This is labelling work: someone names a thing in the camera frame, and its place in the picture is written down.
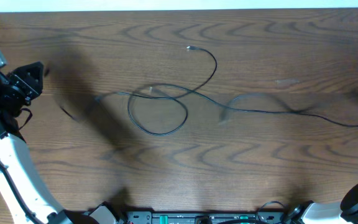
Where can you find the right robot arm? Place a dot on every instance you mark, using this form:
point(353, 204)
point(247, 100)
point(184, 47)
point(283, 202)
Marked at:
point(345, 211)

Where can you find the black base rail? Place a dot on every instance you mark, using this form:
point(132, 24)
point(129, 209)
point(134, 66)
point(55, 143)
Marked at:
point(104, 213)

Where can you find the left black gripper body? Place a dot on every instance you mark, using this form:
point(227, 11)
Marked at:
point(13, 99)

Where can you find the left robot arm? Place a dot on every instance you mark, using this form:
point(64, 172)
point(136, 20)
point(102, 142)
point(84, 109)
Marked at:
point(24, 192)

